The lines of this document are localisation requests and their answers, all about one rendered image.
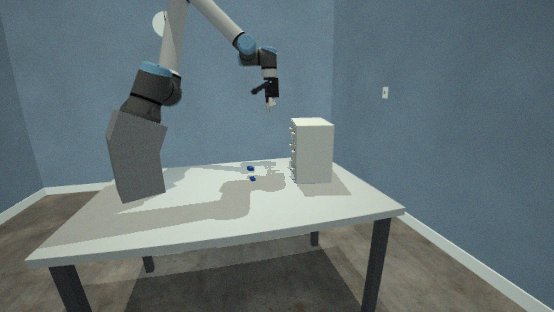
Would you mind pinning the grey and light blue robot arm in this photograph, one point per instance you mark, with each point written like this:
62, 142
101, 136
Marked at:
152, 80

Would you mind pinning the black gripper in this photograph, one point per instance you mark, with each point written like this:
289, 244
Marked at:
270, 91

